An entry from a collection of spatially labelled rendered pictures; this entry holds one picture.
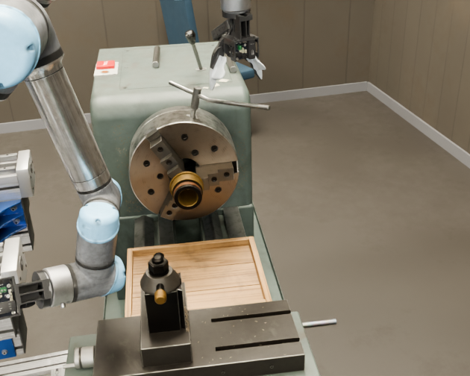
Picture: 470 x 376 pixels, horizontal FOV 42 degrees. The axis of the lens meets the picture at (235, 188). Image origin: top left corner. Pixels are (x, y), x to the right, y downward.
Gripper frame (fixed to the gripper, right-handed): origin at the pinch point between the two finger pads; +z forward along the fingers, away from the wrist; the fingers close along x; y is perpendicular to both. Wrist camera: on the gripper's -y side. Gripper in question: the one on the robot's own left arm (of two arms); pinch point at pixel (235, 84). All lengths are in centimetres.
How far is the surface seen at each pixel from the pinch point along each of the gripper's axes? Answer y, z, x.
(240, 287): 26, 44, -15
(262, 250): -29, 80, 24
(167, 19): -280, 51, 93
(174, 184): 4.5, 22.1, -21.7
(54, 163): -264, 133, -9
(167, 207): -1.6, 32.1, -22.3
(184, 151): -5.1, 18.2, -14.2
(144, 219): -22, 46, -23
